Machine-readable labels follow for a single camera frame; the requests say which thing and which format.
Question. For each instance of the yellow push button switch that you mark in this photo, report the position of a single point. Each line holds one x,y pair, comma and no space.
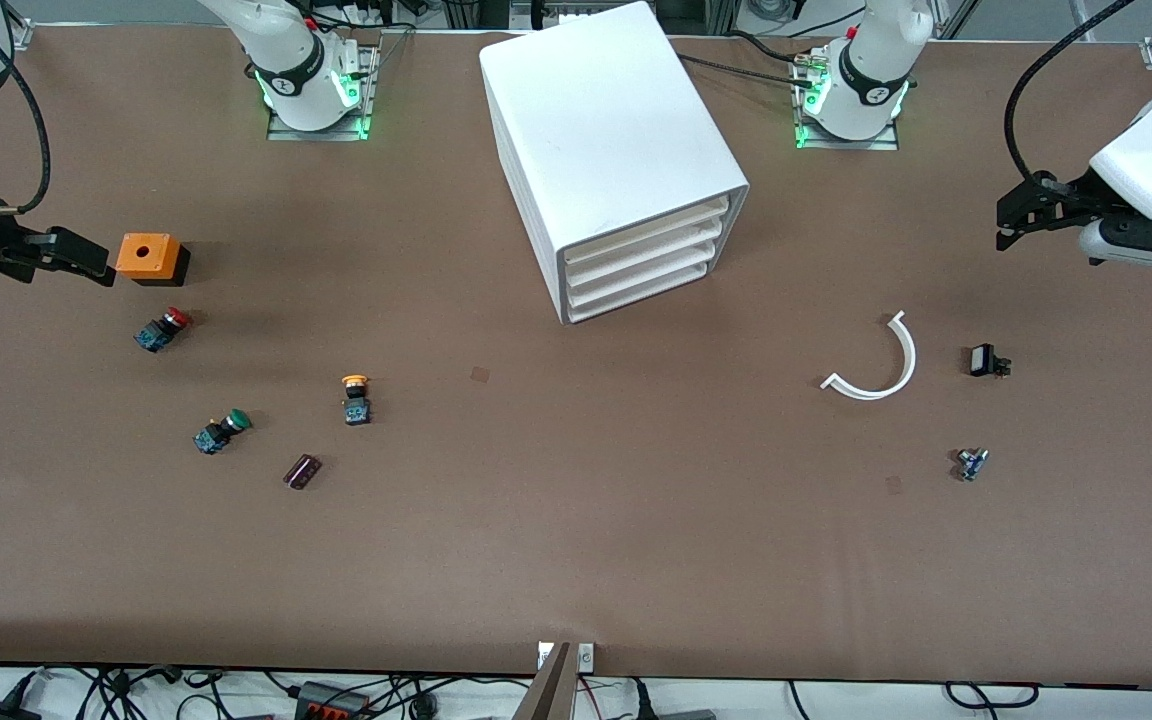
357,400

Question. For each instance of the red push button switch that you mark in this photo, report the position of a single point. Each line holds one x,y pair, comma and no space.
161,330

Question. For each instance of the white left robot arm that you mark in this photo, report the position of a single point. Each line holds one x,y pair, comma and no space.
866,80

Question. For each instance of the orange box with hole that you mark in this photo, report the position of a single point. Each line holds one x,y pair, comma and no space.
144,257

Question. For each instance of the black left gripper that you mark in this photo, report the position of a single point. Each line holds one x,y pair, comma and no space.
1073,201

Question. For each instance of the white curved plastic bracket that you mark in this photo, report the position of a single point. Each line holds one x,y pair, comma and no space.
901,365

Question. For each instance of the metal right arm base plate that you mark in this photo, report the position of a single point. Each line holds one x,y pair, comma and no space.
368,100

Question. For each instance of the green push button switch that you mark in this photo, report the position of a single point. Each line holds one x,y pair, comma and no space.
221,430

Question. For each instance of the small metal tee fitting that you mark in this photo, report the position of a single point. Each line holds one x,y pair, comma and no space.
972,465

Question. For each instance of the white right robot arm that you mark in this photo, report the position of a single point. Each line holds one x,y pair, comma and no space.
301,70

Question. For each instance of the black square white-faced switch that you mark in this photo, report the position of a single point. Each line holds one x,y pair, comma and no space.
983,360

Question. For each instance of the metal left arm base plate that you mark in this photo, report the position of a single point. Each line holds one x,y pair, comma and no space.
816,143

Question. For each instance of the white drawer cabinet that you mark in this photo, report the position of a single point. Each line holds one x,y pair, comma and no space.
606,130

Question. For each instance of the grey camera mount beam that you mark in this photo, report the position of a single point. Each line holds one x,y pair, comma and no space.
548,695

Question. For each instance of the white plastic drawer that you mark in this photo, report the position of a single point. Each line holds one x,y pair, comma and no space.
636,235
636,277
636,296
636,257

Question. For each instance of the dark brown capacitor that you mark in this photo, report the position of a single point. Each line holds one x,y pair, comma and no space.
302,472

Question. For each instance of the white beam mount bracket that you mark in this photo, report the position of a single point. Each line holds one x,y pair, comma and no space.
586,656

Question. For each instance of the black orange power adapter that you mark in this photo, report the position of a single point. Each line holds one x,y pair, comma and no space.
331,702

